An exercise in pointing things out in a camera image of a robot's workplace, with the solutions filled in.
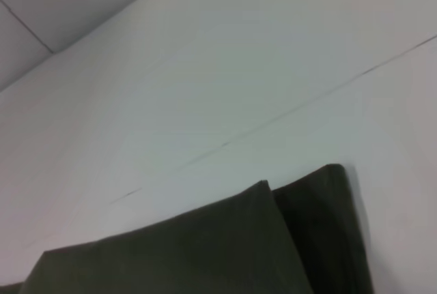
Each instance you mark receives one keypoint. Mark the dark green shirt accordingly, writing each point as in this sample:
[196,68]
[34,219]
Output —
[205,246]

